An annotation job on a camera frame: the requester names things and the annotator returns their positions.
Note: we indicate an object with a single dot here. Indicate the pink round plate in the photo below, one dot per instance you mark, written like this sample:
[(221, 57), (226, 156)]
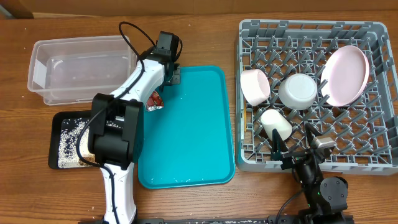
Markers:
[(346, 74)]

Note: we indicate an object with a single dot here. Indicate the white paper cup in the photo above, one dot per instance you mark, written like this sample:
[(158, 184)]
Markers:
[(271, 119)]

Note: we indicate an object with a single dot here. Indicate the clear plastic storage bin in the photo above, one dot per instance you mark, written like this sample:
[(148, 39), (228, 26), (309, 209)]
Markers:
[(74, 70)]

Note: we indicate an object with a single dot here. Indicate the spilled rice food scraps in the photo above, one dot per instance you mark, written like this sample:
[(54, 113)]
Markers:
[(70, 130)]

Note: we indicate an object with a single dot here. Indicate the black rectangular tray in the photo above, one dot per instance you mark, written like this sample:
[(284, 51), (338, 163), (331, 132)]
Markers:
[(56, 140)]

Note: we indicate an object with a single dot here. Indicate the white round bowl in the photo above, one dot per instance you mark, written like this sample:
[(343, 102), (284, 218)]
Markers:
[(298, 91)]

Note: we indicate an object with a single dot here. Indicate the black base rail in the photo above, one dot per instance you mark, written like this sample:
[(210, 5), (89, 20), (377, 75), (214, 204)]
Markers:
[(217, 221)]

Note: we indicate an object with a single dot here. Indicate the grey dishwasher rack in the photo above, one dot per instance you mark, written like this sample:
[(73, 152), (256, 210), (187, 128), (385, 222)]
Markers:
[(365, 131)]

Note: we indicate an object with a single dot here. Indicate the teal serving tray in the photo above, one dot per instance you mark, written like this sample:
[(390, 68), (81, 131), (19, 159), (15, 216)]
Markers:
[(189, 141)]

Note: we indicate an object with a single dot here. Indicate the small bowl with food scraps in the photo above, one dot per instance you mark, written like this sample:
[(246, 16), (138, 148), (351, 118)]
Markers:
[(255, 86)]

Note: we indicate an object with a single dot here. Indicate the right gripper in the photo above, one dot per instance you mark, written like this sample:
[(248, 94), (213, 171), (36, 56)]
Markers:
[(278, 148)]

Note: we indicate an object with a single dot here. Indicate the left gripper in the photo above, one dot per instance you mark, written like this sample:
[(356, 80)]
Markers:
[(176, 77)]

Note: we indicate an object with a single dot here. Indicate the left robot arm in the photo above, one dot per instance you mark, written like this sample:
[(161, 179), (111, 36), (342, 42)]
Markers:
[(129, 102)]

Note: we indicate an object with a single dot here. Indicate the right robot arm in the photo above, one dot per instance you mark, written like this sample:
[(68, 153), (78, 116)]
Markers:
[(326, 197)]

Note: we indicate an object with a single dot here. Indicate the red foil snack wrapper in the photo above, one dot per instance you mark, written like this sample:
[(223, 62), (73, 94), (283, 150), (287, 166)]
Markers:
[(154, 102)]

